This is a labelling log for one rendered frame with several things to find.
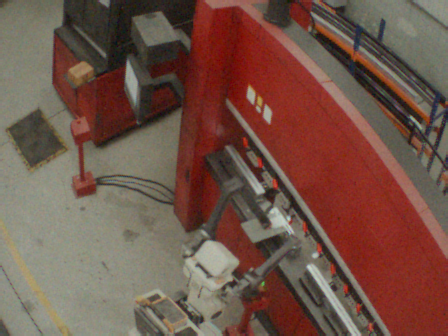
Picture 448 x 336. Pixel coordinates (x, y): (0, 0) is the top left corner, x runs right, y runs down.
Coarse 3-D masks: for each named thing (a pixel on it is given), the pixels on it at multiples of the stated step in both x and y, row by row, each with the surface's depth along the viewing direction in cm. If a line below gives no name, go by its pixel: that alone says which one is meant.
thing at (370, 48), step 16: (320, 16) 581; (336, 16) 586; (336, 32) 559; (352, 32) 564; (368, 32) 570; (352, 48) 551; (368, 48) 553; (384, 48) 557; (384, 64) 543; (400, 64) 543; (400, 80) 518; (416, 80) 524; (416, 96) 506; (432, 96) 515
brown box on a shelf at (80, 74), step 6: (78, 66) 537; (84, 66) 537; (90, 66) 537; (72, 72) 530; (78, 72) 530; (84, 72) 531; (90, 72) 535; (66, 78) 541; (72, 78) 532; (78, 78) 527; (84, 78) 533; (90, 78) 541; (72, 84) 534; (78, 84) 532
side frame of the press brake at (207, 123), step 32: (224, 0) 410; (256, 0) 416; (192, 32) 440; (224, 32) 422; (192, 64) 456; (224, 64) 446; (192, 96) 471; (224, 96) 469; (192, 128) 486; (224, 128) 493; (192, 160) 502; (192, 192) 528; (192, 224) 558
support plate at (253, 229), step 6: (270, 216) 452; (276, 216) 453; (246, 222) 447; (252, 222) 447; (258, 222) 448; (246, 228) 443; (252, 228) 443; (258, 228) 444; (276, 228) 445; (282, 228) 446; (252, 234) 440; (258, 234) 440; (264, 234) 441; (270, 234) 441; (276, 234) 442; (252, 240) 436; (258, 240) 436
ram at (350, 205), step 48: (240, 48) 429; (240, 96) 450; (288, 96) 392; (288, 144) 409; (336, 144) 357; (336, 192) 369; (384, 192) 320; (336, 240) 381; (384, 240) 328; (384, 288) 334; (432, 288) 285
